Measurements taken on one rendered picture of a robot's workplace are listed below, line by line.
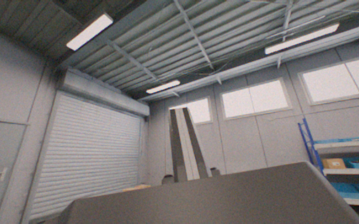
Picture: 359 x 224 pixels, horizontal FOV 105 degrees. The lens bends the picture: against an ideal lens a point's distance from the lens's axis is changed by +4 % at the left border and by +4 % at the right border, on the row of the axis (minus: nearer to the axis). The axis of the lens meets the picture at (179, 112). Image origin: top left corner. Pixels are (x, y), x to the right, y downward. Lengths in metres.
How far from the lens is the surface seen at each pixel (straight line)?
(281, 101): 5.32
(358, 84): 5.85
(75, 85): 4.78
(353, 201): 4.61
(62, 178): 4.80
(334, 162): 4.57
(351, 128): 5.50
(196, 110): 5.67
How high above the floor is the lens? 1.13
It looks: 19 degrees up
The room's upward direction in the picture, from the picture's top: 3 degrees counter-clockwise
